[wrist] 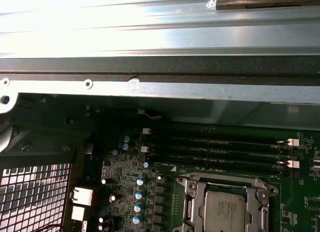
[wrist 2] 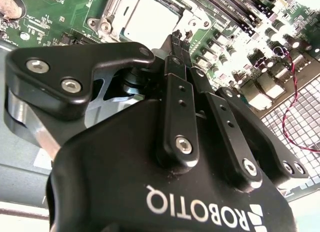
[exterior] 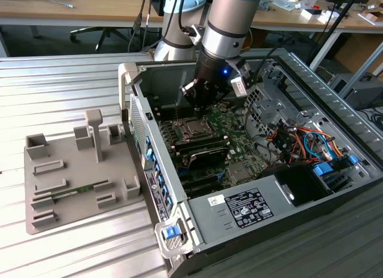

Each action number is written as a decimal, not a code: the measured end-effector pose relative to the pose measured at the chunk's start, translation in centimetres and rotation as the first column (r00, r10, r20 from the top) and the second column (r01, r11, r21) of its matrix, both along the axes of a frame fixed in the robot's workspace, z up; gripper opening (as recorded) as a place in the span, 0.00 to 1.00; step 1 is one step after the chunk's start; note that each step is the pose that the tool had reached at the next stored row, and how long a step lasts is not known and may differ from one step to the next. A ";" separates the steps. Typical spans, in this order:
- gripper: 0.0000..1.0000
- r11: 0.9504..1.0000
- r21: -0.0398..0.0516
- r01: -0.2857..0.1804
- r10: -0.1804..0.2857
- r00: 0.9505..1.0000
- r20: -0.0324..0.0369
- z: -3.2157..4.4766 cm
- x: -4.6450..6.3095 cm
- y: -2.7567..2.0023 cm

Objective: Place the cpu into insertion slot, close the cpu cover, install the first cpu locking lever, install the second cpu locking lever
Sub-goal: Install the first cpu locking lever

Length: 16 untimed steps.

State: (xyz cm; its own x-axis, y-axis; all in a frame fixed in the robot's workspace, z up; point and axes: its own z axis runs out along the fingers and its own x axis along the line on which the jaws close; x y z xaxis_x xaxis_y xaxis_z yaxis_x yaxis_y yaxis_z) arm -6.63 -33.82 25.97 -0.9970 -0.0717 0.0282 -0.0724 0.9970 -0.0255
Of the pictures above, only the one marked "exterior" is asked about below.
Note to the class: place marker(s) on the small CPU plate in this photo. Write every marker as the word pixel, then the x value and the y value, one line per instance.
pixel 196 127

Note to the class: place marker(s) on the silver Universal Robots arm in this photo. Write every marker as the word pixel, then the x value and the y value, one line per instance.
pixel 221 36

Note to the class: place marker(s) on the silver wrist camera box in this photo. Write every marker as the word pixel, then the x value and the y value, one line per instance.
pixel 239 88

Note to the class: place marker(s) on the grey computer box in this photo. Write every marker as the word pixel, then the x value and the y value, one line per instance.
pixel 365 94

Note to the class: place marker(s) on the black RAM slot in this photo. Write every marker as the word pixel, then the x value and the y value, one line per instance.
pixel 205 149
pixel 167 116
pixel 201 143
pixel 167 109

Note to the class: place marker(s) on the silver chipset heatsink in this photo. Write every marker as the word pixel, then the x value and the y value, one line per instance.
pixel 240 172

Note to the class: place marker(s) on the black expansion slot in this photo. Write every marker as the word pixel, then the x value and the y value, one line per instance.
pixel 206 187
pixel 200 179

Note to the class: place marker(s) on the grey power supply with label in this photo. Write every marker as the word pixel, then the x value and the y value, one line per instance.
pixel 203 221

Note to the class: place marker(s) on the green RAM stick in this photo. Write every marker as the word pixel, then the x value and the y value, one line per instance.
pixel 74 190

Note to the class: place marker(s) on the CPU socket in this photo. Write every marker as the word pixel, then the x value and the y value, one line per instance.
pixel 191 137

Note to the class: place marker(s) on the metal drive cage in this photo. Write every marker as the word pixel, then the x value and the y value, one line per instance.
pixel 276 106

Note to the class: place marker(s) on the black graphics card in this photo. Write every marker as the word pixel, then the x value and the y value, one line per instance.
pixel 206 158

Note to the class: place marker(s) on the black fan shroud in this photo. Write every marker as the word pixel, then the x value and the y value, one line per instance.
pixel 302 182

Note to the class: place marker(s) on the black office chair base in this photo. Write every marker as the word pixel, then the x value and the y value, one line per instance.
pixel 104 31

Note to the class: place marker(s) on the green motherboard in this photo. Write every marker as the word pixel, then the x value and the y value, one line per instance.
pixel 239 146

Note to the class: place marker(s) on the black monitor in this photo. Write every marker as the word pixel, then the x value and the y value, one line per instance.
pixel 157 3

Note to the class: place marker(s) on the thin metal locking lever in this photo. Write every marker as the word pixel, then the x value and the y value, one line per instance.
pixel 176 113

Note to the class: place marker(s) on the blue disk carrier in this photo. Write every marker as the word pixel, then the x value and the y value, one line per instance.
pixel 324 169

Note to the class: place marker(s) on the black tripod pole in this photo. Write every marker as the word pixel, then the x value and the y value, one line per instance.
pixel 334 27

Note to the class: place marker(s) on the blue case latch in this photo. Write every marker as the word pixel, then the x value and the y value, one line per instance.
pixel 169 232

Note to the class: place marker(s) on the small white box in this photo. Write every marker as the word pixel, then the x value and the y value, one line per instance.
pixel 311 14

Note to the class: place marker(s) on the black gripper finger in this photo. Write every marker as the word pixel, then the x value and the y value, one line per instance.
pixel 199 95
pixel 218 94

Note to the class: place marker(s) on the small cardboard box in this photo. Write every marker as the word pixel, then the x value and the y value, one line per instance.
pixel 368 17

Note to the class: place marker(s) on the grey parts rack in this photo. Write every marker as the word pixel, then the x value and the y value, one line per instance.
pixel 77 170

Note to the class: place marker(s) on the wooden desk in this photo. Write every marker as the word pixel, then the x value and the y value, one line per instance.
pixel 89 7

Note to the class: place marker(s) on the open grey PC case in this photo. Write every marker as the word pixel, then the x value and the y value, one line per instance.
pixel 167 80

